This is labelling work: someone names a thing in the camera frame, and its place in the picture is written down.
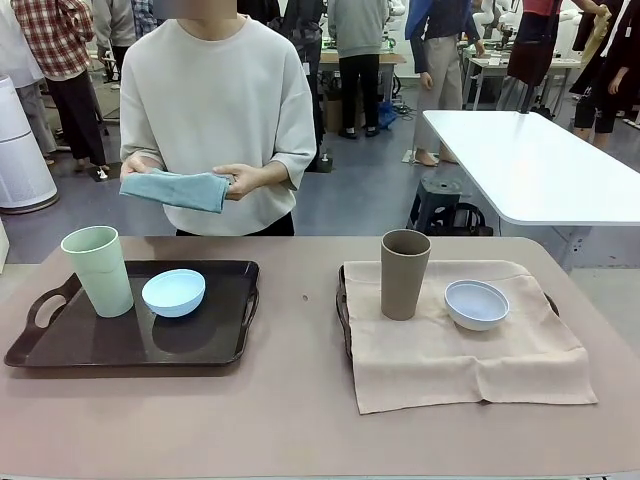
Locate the brown tall cup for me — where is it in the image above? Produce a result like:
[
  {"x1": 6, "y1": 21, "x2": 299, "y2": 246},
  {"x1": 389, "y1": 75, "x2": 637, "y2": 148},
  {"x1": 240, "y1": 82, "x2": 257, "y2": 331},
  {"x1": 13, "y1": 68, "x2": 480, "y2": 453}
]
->
[{"x1": 380, "y1": 229, "x2": 432, "y2": 321}]

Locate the person in plaid shirt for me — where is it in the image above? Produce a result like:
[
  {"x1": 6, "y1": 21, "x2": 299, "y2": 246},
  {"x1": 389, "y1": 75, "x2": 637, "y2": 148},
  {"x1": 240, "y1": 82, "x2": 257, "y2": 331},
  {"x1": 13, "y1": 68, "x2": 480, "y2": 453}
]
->
[{"x1": 10, "y1": 0, "x2": 109, "y2": 172}]

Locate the person in red top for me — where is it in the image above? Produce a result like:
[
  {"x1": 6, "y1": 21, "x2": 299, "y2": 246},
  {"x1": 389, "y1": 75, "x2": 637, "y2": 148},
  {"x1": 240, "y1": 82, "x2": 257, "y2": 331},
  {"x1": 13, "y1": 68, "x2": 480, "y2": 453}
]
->
[{"x1": 504, "y1": 0, "x2": 564, "y2": 112}]

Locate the person's left forearm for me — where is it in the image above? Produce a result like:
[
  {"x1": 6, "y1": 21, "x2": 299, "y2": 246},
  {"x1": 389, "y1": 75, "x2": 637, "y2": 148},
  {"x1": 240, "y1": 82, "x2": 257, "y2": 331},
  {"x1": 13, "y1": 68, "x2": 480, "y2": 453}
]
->
[{"x1": 267, "y1": 160, "x2": 302, "y2": 192}]

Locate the white bowl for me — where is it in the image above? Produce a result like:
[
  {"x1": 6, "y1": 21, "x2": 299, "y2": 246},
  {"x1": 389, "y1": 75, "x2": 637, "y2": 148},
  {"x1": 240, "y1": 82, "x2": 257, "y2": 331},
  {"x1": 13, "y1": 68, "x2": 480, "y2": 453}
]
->
[{"x1": 444, "y1": 279, "x2": 511, "y2": 332}]

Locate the person in beige trousers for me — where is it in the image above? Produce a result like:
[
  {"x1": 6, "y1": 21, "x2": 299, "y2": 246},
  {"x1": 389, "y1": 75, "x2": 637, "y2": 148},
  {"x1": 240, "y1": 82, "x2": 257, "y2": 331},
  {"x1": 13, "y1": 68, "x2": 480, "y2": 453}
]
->
[{"x1": 403, "y1": 0, "x2": 487, "y2": 167}]

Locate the blue cloth mat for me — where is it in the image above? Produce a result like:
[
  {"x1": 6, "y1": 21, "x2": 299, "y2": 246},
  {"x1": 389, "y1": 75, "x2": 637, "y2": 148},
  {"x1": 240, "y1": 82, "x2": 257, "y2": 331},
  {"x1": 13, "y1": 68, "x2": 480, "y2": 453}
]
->
[{"x1": 118, "y1": 168, "x2": 231, "y2": 215}]

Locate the white rounded table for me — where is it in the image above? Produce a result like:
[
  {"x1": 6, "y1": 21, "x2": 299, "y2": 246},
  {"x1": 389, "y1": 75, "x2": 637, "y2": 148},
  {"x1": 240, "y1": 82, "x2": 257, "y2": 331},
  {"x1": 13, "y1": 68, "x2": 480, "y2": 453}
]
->
[{"x1": 422, "y1": 109, "x2": 640, "y2": 274}]

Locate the white air purifier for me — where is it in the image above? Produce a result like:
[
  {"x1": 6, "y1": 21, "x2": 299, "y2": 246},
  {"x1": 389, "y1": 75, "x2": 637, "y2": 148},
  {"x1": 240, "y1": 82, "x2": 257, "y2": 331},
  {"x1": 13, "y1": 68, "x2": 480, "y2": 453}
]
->
[{"x1": 0, "y1": 74, "x2": 60, "y2": 215}]

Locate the beige cloth mat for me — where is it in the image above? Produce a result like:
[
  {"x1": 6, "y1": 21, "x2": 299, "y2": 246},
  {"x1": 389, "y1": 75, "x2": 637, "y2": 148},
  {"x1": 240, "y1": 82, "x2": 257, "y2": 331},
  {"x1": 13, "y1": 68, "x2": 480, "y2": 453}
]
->
[{"x1": 342, "y1": 259, "x2": 599, "y2": 416}]

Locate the black bag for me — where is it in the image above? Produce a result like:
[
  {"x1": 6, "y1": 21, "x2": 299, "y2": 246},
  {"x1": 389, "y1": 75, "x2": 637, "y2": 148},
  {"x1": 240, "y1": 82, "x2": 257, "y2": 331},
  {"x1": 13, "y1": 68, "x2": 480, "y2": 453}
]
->
[{"x1": 439, "y1": 202, "x2": 494, "y2": 237}]

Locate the light blue bowl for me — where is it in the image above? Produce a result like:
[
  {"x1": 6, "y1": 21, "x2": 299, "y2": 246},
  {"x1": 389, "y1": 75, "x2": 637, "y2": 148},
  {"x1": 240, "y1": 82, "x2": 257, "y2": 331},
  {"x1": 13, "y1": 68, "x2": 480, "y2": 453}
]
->
[{"x1": 141, "y1": 268, "x2": 207, "y2": 319}]

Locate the pale green tall cup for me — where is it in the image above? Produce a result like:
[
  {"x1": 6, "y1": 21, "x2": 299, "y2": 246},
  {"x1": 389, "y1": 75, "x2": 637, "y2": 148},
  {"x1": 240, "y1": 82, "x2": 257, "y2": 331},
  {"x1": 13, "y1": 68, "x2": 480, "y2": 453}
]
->
[{"x1": 60, "y1": 225, "x2": 135, "y2": 319}]

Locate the dark brown handled tray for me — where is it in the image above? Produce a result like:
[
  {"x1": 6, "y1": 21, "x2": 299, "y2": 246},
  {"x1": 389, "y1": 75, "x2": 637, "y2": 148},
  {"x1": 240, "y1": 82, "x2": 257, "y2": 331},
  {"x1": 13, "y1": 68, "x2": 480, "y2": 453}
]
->
[
  {"x1": 335, "y1": 263, "x2": 561, "y2": 362},
  {"x1": 3, "y1": 259, "x2": 261, "y2": 370}
]

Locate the person in grey hoodie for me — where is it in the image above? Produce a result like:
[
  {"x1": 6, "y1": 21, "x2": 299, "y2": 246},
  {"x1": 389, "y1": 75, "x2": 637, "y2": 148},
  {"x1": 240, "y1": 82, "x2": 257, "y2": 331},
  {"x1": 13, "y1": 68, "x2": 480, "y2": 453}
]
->
[{"x1": 327, "y1": 0, "x2": 392, "y2": 139}]

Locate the person in cream sweater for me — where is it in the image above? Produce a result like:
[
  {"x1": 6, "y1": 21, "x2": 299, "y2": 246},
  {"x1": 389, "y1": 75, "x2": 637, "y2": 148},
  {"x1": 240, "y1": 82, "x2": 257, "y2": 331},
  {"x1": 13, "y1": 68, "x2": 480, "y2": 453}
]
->
[{"x1": 118, "y1": 12, "x2": 319, "y2": 237}]

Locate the person's right hand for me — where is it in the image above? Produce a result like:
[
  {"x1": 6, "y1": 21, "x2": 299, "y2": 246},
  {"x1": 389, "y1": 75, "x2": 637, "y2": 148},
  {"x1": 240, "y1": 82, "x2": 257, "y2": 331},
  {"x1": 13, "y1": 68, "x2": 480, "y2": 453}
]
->
[{"x1": 119, "y1": 157, "x2": 156, "y2": 180}]

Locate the person in black shorts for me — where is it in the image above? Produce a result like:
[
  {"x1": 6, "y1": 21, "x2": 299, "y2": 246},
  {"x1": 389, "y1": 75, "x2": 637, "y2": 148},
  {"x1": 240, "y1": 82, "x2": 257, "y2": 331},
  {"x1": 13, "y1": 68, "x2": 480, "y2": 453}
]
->
[{"x1": 569, "y1": 0, "x2": 640, "y2": 149}]

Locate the dark plastic stool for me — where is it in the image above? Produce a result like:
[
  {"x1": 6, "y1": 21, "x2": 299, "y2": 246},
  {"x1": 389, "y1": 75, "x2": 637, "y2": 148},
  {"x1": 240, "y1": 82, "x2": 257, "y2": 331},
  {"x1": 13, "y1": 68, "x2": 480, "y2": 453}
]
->
[{"x1": 408, "y1": 173, "x2": 464, "y2": 235}]

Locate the cardboard box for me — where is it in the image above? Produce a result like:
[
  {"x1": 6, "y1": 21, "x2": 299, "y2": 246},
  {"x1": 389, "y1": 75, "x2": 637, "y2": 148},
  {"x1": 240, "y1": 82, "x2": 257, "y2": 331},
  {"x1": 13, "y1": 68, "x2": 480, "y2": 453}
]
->
[{"x1": 323, "y1": 89, "x2": 367, "y2": 132}]

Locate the person's left hand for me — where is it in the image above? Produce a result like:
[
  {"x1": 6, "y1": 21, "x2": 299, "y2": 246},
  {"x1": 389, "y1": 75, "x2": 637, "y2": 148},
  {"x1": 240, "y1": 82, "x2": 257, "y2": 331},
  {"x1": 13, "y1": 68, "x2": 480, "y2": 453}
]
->
[{"x1": 213, "y1": 164, "x2": 274, "y2": 202}]

